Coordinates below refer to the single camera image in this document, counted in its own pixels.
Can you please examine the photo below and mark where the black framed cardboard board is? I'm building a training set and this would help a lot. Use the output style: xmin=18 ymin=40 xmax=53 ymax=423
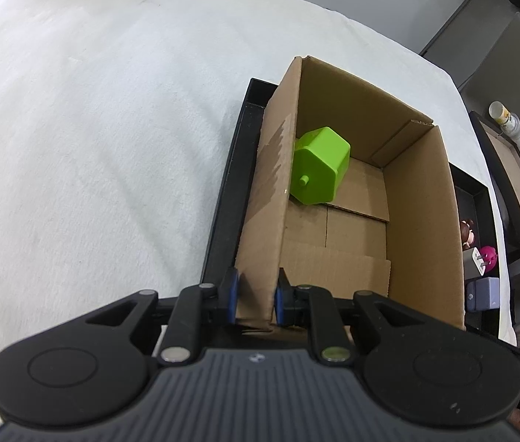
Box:
xmin=469 ymin=111 xmax=520 ymax=251

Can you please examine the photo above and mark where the green hexagonal plastic block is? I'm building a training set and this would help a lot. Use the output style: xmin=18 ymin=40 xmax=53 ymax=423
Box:
xmin=290 ymin=127 xmax=351 ymax=206

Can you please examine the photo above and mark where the brown cardboard box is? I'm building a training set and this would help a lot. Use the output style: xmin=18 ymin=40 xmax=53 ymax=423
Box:
xmin=236 ymin=57 xmax=465 ymax=329

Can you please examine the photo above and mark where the white fuzzy blanket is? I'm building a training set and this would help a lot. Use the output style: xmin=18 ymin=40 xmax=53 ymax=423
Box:
xmin=0 ymin=0 xmax=518 ymax=442

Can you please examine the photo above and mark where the white plug charger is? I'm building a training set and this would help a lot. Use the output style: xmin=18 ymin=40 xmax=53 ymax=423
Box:
xmin=463 ymin=248 xmax=486 ymax=280

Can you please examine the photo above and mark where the black rectangular tray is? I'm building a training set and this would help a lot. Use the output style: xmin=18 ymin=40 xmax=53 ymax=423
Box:
xmin=198 ymin=78 xmax=501 ymax=333

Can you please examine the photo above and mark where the magenta toy figure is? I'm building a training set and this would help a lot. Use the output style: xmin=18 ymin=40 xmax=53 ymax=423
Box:
xmin=479 ymin=245 xmax=499 ymax=273

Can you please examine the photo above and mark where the brown-haired doll figurine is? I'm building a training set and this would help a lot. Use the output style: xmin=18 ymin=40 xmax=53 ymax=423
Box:
xmin=460 ymin=218 xmax=475 ymax=250

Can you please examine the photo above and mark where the lavender square box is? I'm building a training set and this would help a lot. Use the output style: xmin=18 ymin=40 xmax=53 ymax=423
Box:
xmin=465 ymin=276 xmax=501 ymax=312

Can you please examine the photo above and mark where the yellow-capped plastic bottle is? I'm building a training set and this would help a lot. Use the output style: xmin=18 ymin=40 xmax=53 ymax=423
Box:
xmin=488 ymin=101 xmax=520 ymax=143

